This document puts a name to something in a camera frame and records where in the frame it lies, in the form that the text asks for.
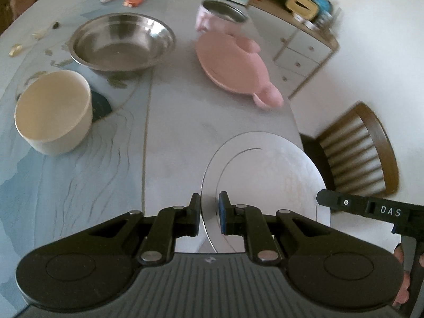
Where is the white drawer cabinet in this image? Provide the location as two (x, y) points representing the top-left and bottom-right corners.
(248, 0), (341, 99)

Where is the blue globe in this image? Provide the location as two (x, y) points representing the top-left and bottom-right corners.
(315, 0), (334, 18)

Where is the pink steel-lined cup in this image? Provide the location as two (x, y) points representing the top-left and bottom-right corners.
(195, 0), (250, 36)

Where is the yellow box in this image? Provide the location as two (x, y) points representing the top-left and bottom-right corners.
(284, 0), (319, 21)

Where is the pink rabbit-shaped plate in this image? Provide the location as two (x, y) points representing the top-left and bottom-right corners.
(195, 30), (284, 109)

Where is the wooden slatted chair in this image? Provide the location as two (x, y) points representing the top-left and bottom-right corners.
(300, 102), (400, 197)

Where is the person's right hand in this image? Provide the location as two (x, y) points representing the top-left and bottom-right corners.
(394, 242), (412, 305)

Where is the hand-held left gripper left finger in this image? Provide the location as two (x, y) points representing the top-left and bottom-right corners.
(89, 193), (202, 266)

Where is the large stainless steel bowl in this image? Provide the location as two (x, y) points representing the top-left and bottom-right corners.
(68, 13), (176, 72)

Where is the silver round plate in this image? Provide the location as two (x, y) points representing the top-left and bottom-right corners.
(200, 132), (327, 255)

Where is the cream round bowl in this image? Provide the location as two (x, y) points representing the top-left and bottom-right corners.
(14, 70), (93, 156)

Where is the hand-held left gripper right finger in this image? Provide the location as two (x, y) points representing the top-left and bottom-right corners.
(219, 191), (332, 266)

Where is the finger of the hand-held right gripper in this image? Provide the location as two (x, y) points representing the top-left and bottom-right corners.
(316, 189), (414, 228)

